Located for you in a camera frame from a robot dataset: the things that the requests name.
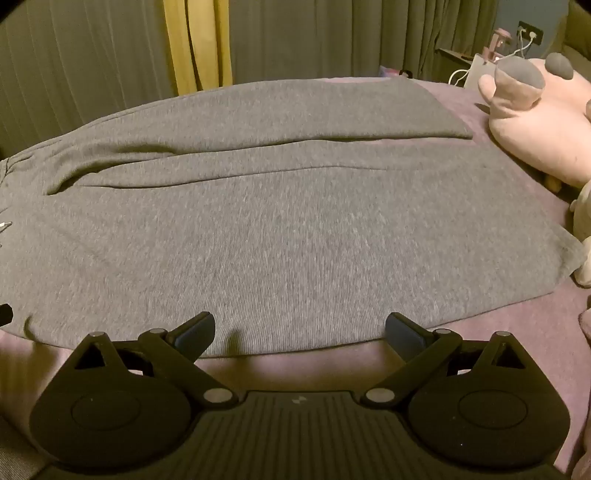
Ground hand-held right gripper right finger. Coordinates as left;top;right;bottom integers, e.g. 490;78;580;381
364;311;528;409

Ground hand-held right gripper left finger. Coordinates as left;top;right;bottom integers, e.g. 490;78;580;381
73;311;235;409

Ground grey pants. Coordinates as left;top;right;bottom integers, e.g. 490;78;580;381
0;76;585;360

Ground pink suede cushion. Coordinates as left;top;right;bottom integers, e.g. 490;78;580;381
0;76;591;480

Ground white plush toy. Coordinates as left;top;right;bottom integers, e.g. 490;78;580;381
569;182;591;289

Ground pink plush toy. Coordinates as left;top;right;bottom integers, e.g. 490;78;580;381
478;52;591;190

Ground grey curtain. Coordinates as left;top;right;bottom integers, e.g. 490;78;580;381
227;0;502;88
0;0;180;158

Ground dark nightstand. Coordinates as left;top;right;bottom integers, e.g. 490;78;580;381
436;47;476;85

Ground yellow curtain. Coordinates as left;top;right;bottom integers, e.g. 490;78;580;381
163;0;235;96

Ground wall socket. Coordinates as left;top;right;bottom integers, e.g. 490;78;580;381
517;21;544;46

